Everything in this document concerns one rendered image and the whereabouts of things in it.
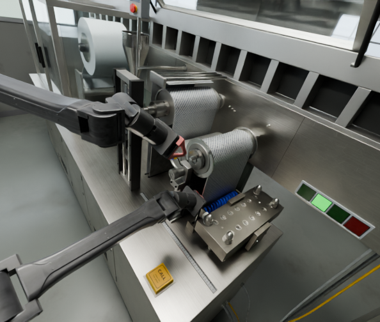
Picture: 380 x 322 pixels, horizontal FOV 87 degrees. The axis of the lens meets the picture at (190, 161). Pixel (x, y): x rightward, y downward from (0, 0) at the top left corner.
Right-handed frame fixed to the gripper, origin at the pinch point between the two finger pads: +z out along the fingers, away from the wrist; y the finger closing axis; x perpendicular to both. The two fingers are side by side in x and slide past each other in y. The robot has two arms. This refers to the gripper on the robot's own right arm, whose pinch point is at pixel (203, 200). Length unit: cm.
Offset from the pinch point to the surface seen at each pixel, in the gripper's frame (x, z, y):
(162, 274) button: -24.8, -13.2, 9.9
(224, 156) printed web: 20.2, -6.4, -0.2
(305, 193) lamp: 24.9, 20.3, 24.1
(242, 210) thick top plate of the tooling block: 4.3, 14.8, 10.6
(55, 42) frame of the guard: 18, -38, -102
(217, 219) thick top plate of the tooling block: -2.4, 3.6, 8.1
